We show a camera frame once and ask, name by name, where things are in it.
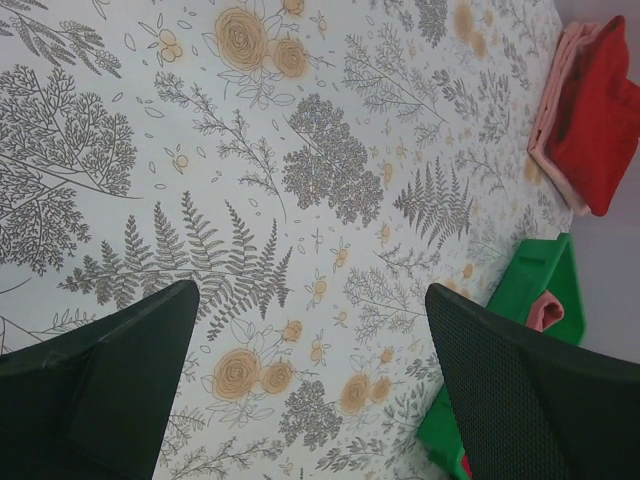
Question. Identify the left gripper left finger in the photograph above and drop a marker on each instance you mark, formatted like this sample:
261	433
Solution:
93	403

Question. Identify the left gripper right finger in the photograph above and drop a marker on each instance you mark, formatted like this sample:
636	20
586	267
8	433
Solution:
530	406

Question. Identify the red t shirt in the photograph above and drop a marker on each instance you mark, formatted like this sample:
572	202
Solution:
596	131

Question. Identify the magenta shirt in basket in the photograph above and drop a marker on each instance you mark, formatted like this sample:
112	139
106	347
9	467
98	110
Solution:
466	466

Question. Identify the dusty pink shirt in basket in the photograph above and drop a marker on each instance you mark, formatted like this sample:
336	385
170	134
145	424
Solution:
545	312

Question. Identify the green plastic basket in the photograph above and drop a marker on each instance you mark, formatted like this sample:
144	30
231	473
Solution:
537	265

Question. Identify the floral table mat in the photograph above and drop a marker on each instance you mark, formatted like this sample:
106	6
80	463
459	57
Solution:
312	165

